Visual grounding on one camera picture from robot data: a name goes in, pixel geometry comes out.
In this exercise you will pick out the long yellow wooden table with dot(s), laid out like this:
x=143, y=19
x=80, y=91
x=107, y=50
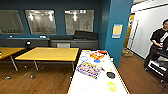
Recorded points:
x=50, y=53
x=8, y=51

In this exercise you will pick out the colourful game box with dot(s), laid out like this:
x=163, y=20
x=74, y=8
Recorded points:
x=88, y=69

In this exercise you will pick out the white wall outlet strip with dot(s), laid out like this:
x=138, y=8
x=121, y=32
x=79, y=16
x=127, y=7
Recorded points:
x=42, y=36
x=11, y=36

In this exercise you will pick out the dark grey sofa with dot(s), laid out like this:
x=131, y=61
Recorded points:
x=75, y=41
x=20, y=41

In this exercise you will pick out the yellow framed wall notice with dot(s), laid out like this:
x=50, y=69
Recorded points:
x=117, y=31

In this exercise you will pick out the black air hockey striker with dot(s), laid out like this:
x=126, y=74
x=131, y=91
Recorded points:
x=110, y=75

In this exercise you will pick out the yellow air hockey puck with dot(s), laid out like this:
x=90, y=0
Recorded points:
x=112, y=86

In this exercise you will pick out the light wooden door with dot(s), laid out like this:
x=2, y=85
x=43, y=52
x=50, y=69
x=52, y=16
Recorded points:
x=129, y=30

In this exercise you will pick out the glass wall window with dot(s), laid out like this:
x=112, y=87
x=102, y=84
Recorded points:
x=79, y=21
x=11, y=21
x=40, y=21

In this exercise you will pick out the person in black shirt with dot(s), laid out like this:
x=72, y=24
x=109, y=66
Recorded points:
x=159, y=36

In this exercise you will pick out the yellow air hockey table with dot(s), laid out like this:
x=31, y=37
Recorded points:
x=96, y=85

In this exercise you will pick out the brown cardboard box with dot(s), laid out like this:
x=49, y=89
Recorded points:
x=127, y=52

